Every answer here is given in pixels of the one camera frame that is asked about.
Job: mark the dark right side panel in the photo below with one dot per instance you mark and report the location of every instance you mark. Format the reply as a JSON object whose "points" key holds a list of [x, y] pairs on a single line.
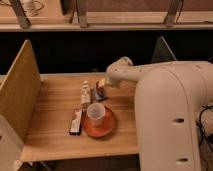
{"points": [[162, 52]]}

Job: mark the orange-brown plate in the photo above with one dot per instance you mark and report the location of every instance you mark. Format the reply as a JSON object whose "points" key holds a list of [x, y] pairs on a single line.
{"points": [[107, 125]]}

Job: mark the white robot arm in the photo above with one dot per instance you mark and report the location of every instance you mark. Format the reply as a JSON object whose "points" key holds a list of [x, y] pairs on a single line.
{"points": [[168, 98]]}

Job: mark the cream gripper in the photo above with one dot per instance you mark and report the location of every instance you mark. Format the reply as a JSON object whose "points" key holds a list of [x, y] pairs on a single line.
{"points": [[101, 83]]}

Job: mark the left wooden side panel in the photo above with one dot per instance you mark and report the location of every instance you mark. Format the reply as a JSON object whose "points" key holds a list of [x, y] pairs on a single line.
{"points": [[19, 92]]}

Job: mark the wooden shelf rail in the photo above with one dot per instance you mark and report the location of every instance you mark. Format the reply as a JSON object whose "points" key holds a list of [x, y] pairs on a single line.
{"points": [[120, 21]]}

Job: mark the small white bottle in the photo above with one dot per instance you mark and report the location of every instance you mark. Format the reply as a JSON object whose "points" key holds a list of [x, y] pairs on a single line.
{"points": [[85, 94]]}

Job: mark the clear plastic cup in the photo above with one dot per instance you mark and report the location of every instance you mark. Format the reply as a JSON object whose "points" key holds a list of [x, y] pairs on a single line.
{"points": [[96, 113]]}

